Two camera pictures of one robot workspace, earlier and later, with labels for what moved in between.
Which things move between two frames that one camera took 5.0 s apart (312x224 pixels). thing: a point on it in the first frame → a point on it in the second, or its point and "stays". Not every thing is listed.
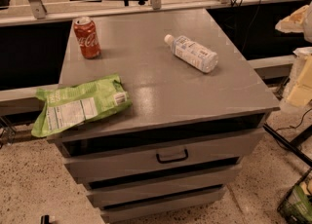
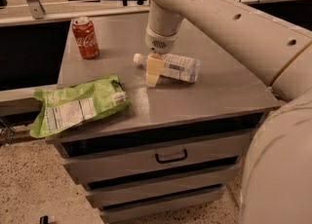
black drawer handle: (172, 160) stays
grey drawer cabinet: (197, 109) stays
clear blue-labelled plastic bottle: (194, 54) → (175, 66)
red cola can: (88, 37) stays
